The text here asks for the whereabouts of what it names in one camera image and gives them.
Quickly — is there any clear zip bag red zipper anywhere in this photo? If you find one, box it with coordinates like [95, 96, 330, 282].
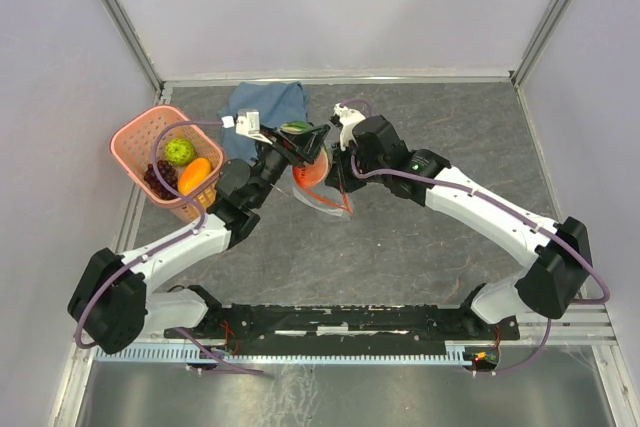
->
[292, 152, 354, 220]

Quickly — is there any blue folded cloth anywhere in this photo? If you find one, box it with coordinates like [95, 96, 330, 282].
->
[219, 82, 309, 162]

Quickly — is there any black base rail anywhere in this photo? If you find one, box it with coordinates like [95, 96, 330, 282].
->
[187, 304, 520, 357]

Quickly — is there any dark red grape bunch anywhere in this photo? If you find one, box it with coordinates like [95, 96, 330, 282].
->
[143, 160, 178, 201]

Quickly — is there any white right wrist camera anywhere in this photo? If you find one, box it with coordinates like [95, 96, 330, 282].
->
[332, 104, 366, 151]

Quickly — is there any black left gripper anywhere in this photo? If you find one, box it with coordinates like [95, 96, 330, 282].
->
[250, 122, 330, 208]

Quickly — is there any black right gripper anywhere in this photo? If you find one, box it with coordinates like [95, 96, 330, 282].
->
[324, 138, 387, 195]

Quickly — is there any red watermelon slice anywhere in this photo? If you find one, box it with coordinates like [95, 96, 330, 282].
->
[287, 121, 330, 190]

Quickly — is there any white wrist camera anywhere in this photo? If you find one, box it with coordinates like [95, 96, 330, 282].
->
[332, 104, 366, 151]
[221, 109, 268, 142]

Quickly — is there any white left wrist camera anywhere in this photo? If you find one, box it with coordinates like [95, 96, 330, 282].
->
[221, 109, 268, 142]

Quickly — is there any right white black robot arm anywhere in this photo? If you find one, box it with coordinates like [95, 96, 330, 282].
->
[325, 106, 591, 338]

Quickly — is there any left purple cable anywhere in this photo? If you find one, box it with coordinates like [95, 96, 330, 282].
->
[73, 119, 266, 376]

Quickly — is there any pink plastic perforated basket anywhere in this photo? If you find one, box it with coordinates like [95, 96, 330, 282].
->
[110, 105, 225, 223]

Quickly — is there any orange mango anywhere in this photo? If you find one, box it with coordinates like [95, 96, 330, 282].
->
[177, 157, 212, 195]

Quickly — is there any light blue cable duct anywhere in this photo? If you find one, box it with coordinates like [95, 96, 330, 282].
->
[94, 341, 474, 363]

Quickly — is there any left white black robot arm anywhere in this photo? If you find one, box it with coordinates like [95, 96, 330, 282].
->
[67, 124, 330, 354]

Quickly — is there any green custard apple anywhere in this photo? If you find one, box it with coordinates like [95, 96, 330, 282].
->
[164, 137, 196, 167]

